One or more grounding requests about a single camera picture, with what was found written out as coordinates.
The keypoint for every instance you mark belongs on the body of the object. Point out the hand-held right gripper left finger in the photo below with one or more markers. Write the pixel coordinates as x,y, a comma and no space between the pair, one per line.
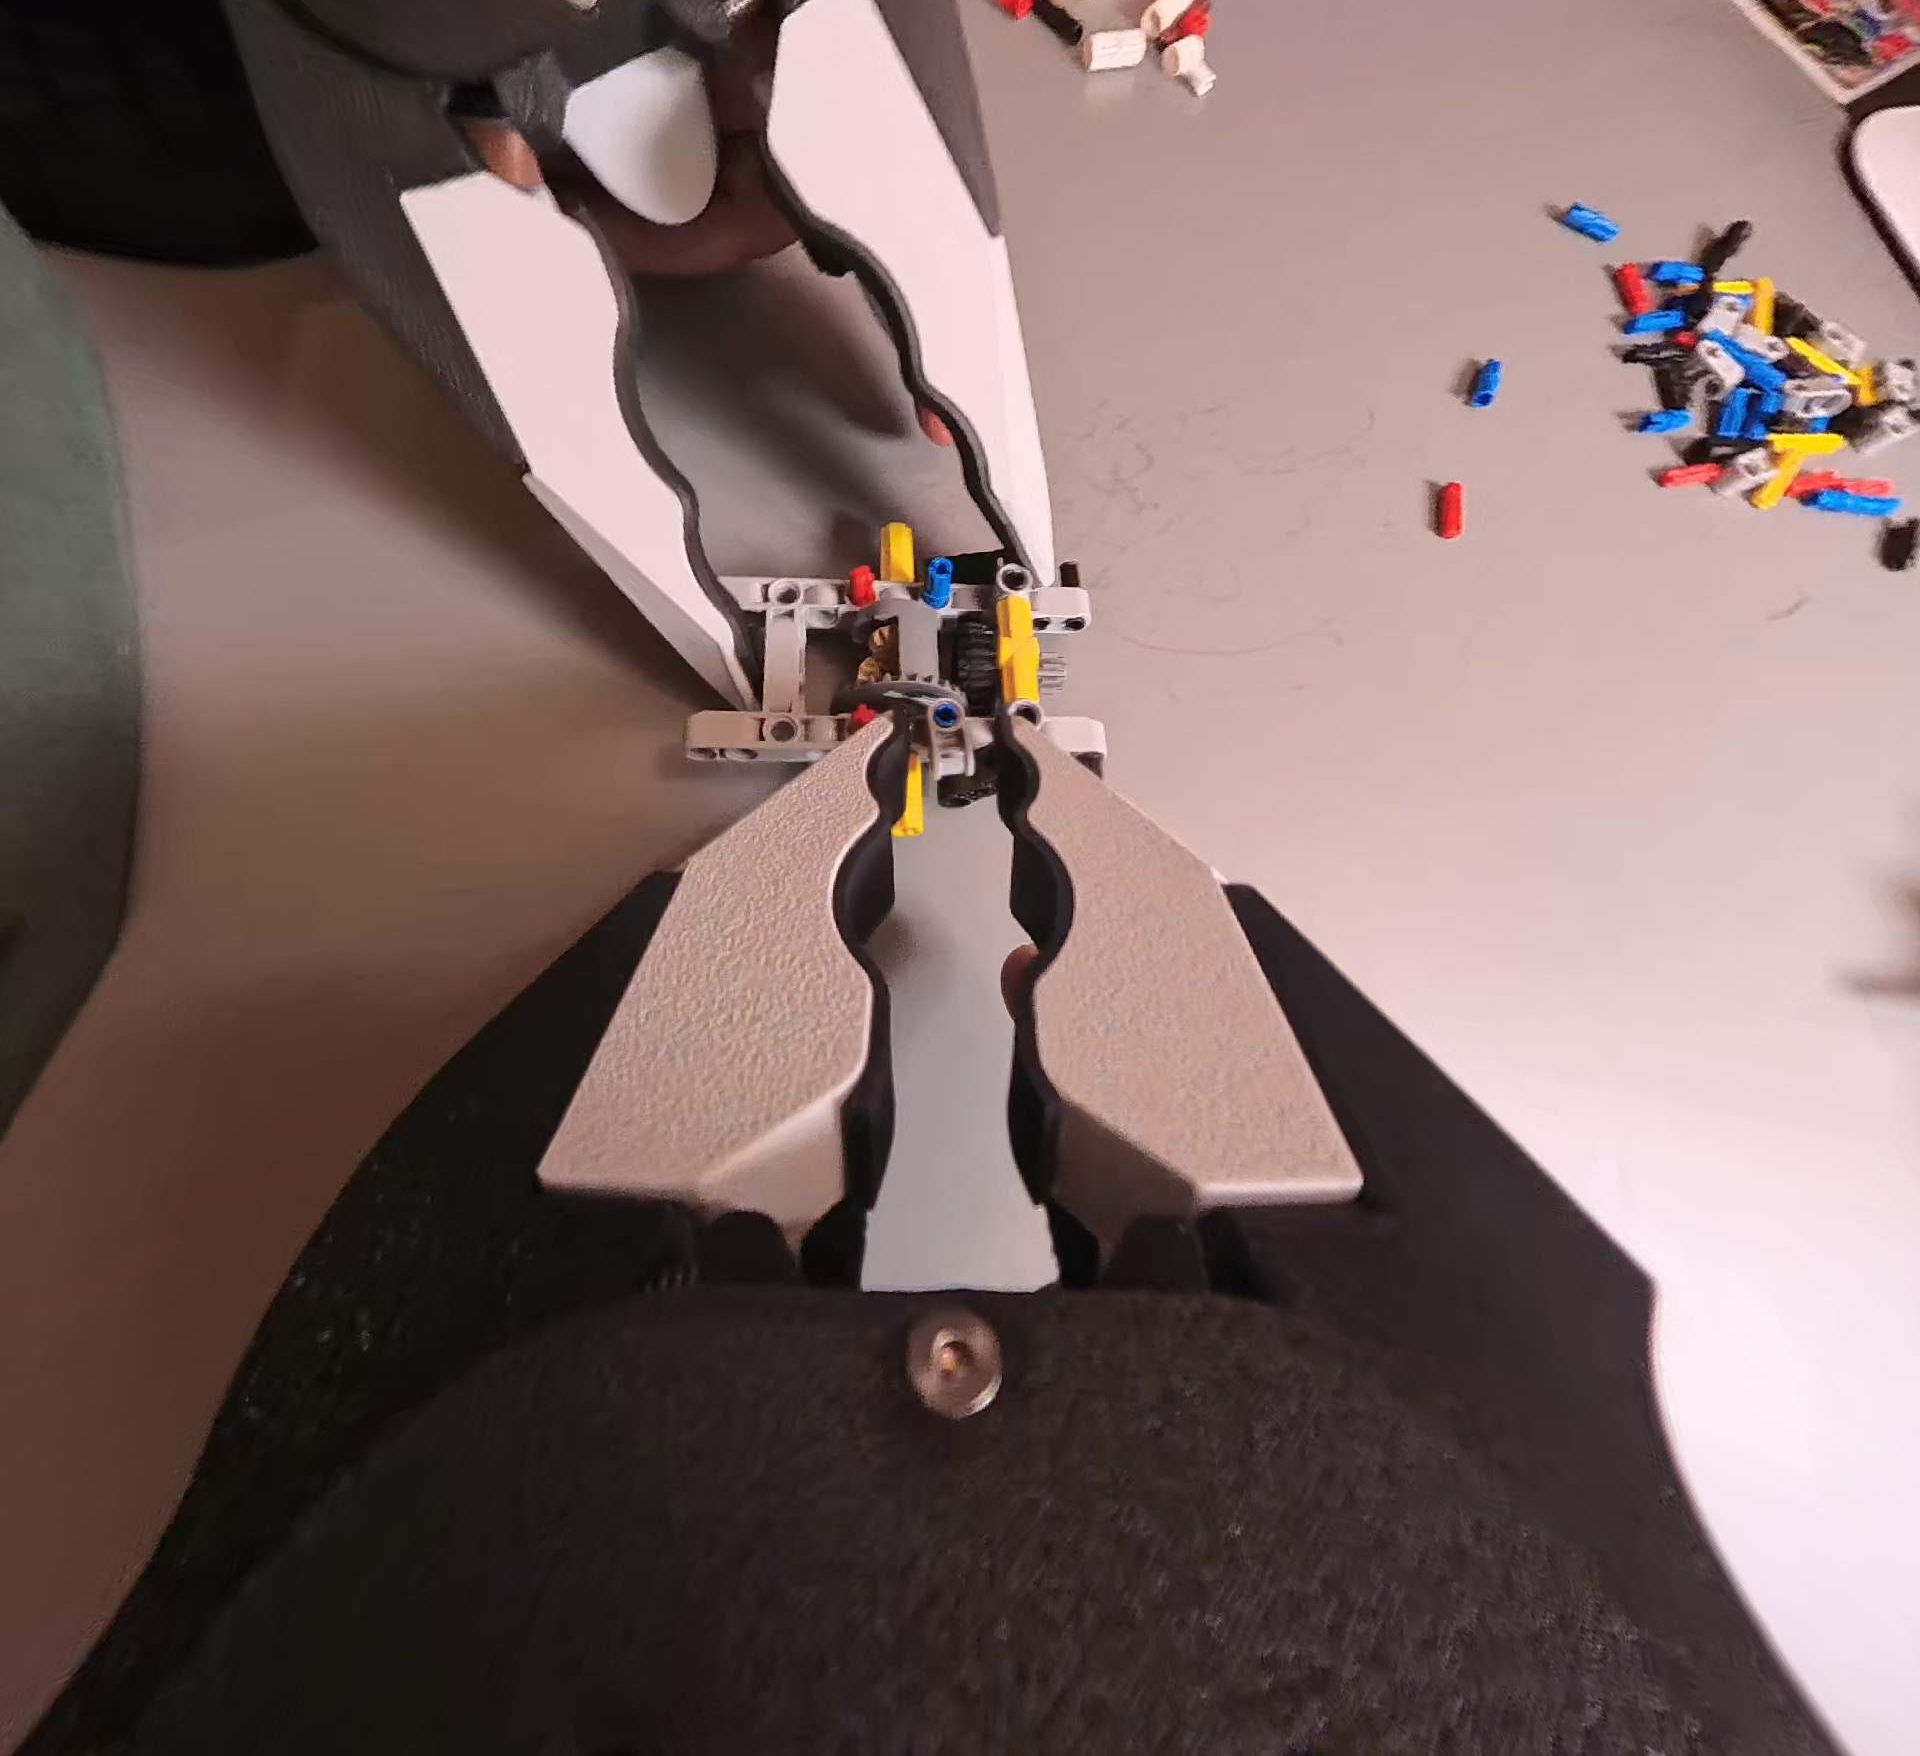
720,1037

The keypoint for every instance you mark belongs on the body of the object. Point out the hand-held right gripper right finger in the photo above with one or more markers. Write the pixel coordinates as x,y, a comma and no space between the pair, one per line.
1185,1037

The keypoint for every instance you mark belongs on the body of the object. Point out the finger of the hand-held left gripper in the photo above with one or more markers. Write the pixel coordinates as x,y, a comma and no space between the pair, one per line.
525,331
887,135

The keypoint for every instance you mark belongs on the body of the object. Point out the small grey lego differential assembly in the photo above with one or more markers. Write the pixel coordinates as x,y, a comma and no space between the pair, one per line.
782,733

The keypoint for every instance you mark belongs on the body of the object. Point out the red lego pin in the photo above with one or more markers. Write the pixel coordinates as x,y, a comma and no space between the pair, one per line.
1448,511

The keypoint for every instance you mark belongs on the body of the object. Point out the blue lego pin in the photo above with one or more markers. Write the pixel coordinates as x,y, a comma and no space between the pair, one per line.
1584,222
1483,381

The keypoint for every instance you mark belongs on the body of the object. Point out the black lego pin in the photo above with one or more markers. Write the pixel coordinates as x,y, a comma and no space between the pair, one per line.
1900,540

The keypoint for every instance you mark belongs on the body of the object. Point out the person's right hand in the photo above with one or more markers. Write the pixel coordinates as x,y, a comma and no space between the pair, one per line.
1021,985

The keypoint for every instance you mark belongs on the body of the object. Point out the person's left hand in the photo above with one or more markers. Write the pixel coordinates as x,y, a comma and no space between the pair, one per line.
720,245

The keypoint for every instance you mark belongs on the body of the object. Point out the black mesh office chair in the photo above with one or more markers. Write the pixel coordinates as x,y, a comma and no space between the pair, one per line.
135,105

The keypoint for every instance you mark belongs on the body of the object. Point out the person's green sweatshirt torso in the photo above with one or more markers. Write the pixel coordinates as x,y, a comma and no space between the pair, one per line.
61,661

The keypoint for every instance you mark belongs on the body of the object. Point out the pile of blue yellow pins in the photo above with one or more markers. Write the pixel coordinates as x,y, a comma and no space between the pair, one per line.
1755,375

